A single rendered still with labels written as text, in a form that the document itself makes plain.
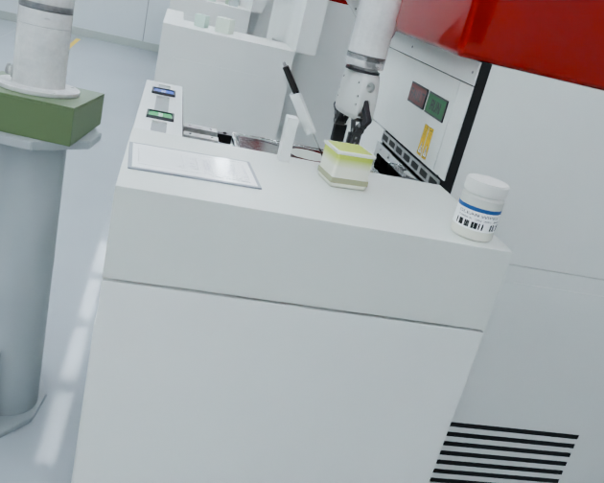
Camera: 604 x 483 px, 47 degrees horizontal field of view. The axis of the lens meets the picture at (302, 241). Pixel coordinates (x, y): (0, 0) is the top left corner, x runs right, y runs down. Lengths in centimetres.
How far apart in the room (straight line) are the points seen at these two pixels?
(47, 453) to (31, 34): 106
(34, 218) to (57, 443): 62
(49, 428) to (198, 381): 100
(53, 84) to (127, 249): 79
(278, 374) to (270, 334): 8
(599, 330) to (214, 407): 98
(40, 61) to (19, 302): 61
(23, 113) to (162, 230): 74
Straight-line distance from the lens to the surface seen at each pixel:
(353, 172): 123
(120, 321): 109
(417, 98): 168
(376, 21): 149
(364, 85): 149
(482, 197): 113
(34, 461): 199
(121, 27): 949
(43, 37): 173
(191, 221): 102
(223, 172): 115
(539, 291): 165
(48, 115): 167
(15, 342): 198
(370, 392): 121
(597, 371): 185
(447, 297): 115
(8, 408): 210
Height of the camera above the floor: 129
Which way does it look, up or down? 20 degrees down
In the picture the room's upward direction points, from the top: 14 degrees clockwise
